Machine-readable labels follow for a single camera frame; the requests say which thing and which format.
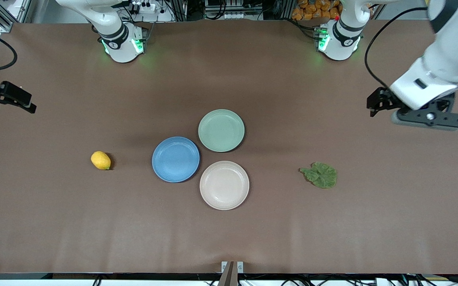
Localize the green lettuce leaf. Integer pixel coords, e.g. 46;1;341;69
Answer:
299;162;338;189

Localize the yellow lemon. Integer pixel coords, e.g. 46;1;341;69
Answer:
91;151;111;170

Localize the orange snack bag heap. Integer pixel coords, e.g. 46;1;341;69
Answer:
292;0;342;21

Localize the brown table cover sheet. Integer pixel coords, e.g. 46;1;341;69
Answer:
0;19;458;275

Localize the white power strip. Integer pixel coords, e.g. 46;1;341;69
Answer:
129;1;159;15

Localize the blue plate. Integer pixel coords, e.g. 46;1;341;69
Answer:
152;137;200;183

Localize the light green plate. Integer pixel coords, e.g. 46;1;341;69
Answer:
198;109;245;153

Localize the beige plate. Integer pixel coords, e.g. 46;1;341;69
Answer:
200;160;250;211

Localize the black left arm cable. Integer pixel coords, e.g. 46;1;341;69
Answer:
364;6;431;90

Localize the white bracket with post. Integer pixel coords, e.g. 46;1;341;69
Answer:
218;261;245;286

